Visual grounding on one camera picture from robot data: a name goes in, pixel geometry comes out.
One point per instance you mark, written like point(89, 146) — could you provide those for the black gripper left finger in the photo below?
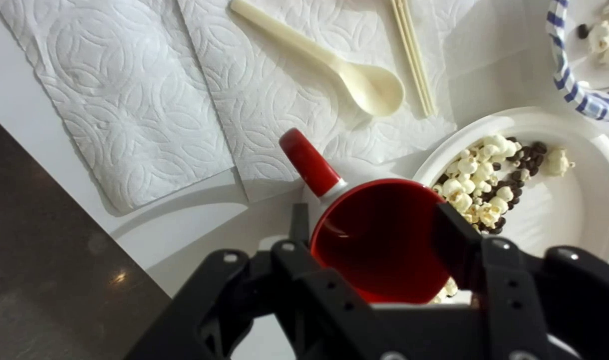
point(264, 313)

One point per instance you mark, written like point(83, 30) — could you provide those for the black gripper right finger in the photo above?
point(550, 306)

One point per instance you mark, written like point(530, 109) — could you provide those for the white mug red inside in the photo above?
point(384, 240)

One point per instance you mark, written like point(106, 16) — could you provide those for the white plate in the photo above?
point(576, 207)

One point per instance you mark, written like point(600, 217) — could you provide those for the popcorn chocolate mix pile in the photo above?
point(480, 183)

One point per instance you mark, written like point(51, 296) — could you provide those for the white paper towel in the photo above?
point(124, 93)
point(284, 100)

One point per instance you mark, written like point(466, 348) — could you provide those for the blue patterned bowl with popcorn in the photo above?
point(570, 86)

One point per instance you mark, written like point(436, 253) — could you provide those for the cream plastic spoon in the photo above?
point(370, 86)

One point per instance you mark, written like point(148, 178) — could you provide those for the popcorn pieces in bowl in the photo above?
point(606, 36)

